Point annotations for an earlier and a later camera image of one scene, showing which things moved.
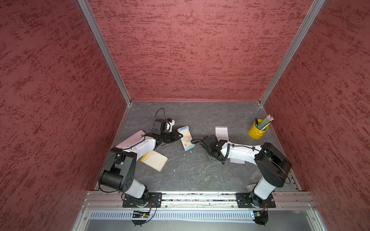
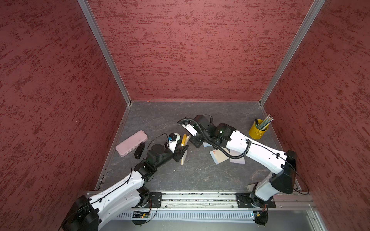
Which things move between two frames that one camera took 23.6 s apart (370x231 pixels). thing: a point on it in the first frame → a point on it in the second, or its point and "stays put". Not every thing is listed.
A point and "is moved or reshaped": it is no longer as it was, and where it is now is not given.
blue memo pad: [186, 138] is moved or reshaped
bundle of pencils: [267, 120] stays put
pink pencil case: [131, 139] stays put
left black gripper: [175, 138] → [181, 151]
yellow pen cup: [258, 128] stays put
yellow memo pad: [154, 160] is moved or reshaped
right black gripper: [208, 153] → [197, 143]
